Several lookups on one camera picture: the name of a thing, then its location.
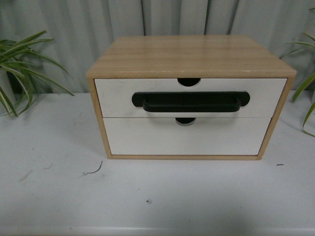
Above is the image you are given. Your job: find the green plant on left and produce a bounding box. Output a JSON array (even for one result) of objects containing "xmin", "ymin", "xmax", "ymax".
[{"xmin": 0, "ymin": 30, "xmax": 74, "ymax": 117}]

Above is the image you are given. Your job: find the light wooden drawer cabinet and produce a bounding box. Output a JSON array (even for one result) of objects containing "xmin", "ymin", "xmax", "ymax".
[{"xmin": 87, "ymin": 35, "xmax": 296, "ymax": 160}]

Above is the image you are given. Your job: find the white drawer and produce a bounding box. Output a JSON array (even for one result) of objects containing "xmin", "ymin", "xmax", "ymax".
[
  {"xmin": 95, "ymin": 78, "xmax": 286, "ymax": 118},
  {"xmin": 103, "ymin": 118, "xmax": 270, "ymax": 155}
]

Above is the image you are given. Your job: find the green plant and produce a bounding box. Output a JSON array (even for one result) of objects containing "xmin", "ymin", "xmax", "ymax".
[
  {"xmin": 280, "ymin": 31, "xmax": 315, "ymax": 137},
  {"xmin": 0, "ymin": 30, "xmax": 74, "ymax": 117}
]

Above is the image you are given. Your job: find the green plant on right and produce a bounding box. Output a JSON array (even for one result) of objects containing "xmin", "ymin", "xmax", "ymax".
[{"xmin": 280, "ymin": 31, "xmax": 315, "ymax": 137}]

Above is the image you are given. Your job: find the grey pleated curtain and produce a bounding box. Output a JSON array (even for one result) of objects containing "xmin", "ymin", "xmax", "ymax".
[{"xmin": 0, "ymin": 0, "xmax": 315, "ymax": 92}]

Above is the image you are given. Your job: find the black drawer handle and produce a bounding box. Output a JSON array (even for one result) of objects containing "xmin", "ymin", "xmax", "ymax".
[{"xmin": 132, "ymin": 91, "xmax": 251, "ymax": 113}]

